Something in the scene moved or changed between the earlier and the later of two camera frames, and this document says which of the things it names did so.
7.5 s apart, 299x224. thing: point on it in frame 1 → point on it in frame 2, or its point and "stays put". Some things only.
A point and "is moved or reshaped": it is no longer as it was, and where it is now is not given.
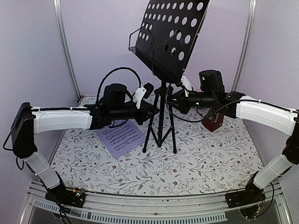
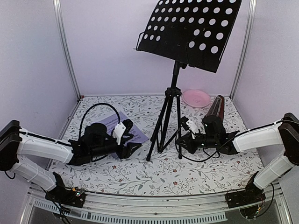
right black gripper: (182, 101) → (188, 142)
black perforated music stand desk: (170, 28) is moved or reshaped
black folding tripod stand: (160, 123) → (172, 129)
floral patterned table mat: (172, 156) stays put
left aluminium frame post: (62, 34) stays put
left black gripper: (144, 109) → (125, 151)
